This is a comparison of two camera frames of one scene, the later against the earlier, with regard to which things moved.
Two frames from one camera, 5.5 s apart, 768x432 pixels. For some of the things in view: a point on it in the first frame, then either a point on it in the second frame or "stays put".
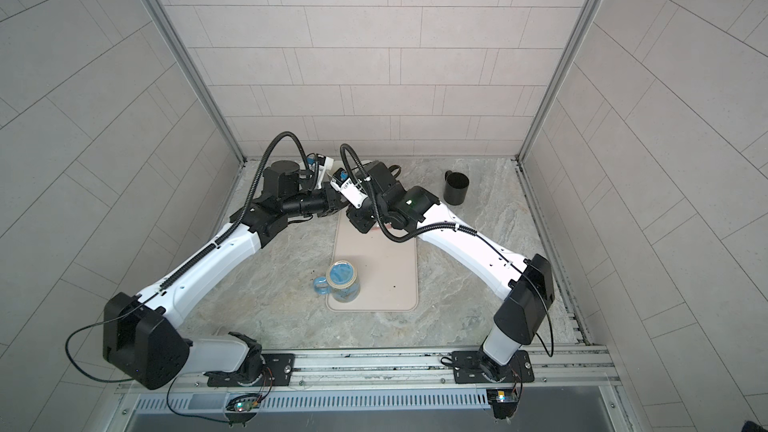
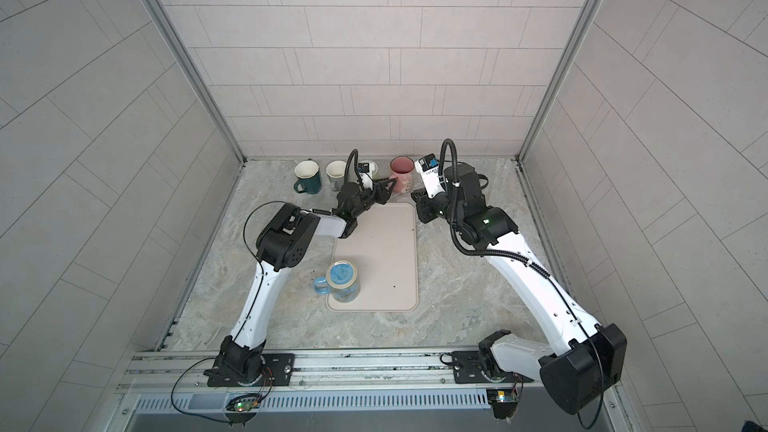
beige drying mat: (387, 269) stays put
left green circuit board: (242, 409) stays put
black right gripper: (362, 223) to (424, 206)
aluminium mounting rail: (572, 369) stays put
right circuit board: (504, 402) stays put
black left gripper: (330, 201) to (378, 191)
